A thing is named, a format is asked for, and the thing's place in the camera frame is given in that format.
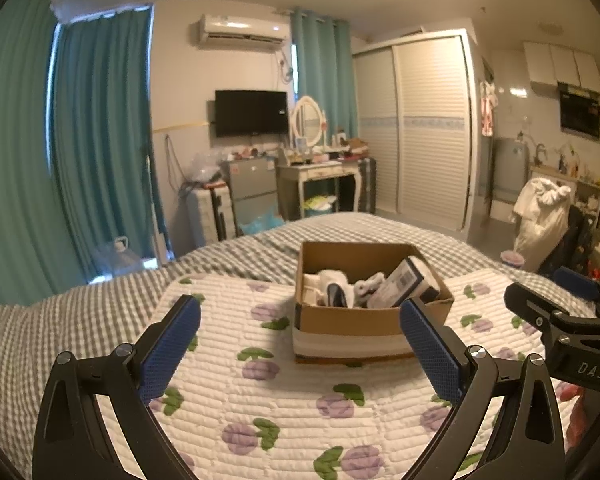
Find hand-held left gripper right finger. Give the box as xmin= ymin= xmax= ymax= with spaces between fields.
xmin=399 ymin=297 xmax=567 ymax=480

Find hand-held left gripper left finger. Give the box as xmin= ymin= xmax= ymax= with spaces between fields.
xmin=32 ymin=294 xmax=202 ymax=480

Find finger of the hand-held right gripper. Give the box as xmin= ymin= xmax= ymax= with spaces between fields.
xmin=554 ymin=266 xmax=600 ymax=301
xmin=503 ymin=281 xmax=600 ymax=341

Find packaged white socks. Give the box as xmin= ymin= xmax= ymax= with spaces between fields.
xmin=366 ymin=256 xmax=442 ymax=310

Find small white frilly cloth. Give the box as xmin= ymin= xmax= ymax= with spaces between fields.
xmin=352 ymin=272 xmax=387 ymax=306

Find cardboard box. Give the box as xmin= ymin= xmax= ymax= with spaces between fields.
xmin=292 ymin=241 xmax=455 ymax=365

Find white sock with navy hem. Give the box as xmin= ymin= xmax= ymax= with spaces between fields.
xmin=317 ymin=269 xmax=361 ymax=308

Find cream cloth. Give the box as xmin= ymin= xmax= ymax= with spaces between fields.
xmin=301 ymin=272 xmax=326 ymax=306

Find person's right hand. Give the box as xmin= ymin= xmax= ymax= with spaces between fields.
xmin=557 ymin=382 xmax=596 ymax=453

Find dark floral garment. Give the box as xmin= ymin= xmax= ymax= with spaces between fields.
xmin=537 ymin=205 xmax=598 ymax=281

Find grey checked bed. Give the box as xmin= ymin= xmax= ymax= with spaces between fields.
xmin=0 ymin=211 xmax=600 ymax=480

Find clear water jug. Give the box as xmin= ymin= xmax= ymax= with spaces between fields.
xmin=97 ymin=236 xmax=143 ymax=278

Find grey washing machine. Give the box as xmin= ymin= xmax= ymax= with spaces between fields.
xmin=491 ymin=136 xmax=531 ymax=206

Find white quilted flower mat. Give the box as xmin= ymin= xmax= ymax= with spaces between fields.
xmin=130 ymin=267 xmax=588 ymax=480

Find white ribbed suitcase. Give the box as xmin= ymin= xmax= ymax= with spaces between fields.
xmin=185 ymin=185 xmax=231 ymax=248

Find blue plastic bag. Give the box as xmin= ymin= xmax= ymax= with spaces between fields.
xmin=240 ymin=210 xmax=286 ymax=236

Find black range hood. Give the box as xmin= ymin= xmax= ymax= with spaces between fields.
xmin=557 ymin=81 xmax=600 ymax=138

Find dark ribbed suitcase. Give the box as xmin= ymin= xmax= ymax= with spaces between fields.
xmin=356 ymin=156 xmax=378 ymax=213

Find silver mini fridge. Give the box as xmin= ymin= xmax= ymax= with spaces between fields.
xmin=222 ymin=156 xmax=280 ymax=226

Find clear plastic bag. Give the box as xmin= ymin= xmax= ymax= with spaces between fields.
xmin=187 ymin=152 xmax=226 ymax=186

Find yellow white paper bag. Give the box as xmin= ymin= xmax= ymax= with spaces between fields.
xmin=302 ymin=196 xmax=337 ymax=213

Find hanging pink white clothes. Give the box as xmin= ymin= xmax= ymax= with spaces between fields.
xmin=480 ymin=81 xmax=498 ymax=137

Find white louvred wardrobe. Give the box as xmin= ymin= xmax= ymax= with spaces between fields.
xmin=352 ymin=30 xmax=483 ymax=241

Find white dressing table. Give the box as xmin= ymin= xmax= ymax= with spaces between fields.
xmin=276 ymin=157 xmax=361 ymax=221

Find teal window curtain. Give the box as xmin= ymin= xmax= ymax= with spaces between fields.
xmin=55 ymin=5 xmax=173 ymax=281

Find wide teal curtain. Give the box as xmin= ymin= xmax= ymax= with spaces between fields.
xmin=0 ymin=0 xmax=63 ymax=311

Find oval white vanity mirror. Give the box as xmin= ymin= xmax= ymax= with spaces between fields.
xmin=290 ymin=95 xmax=328 ymax=153

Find narrow teal curtain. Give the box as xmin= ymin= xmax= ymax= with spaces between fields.
xmin=290 ymin=7 xmax=358 ymax=146

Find white air conditioner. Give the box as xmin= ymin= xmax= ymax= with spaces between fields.
xmin=196 ymin=14 xmax=291 ymax=51

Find white wall cabinets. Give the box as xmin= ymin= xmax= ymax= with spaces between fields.
xmin=523 ymin=41 xmax=600 ymax=96

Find black wall television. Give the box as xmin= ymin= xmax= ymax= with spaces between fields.
xmin=215 ymin=90 xmax=289 ymax=137

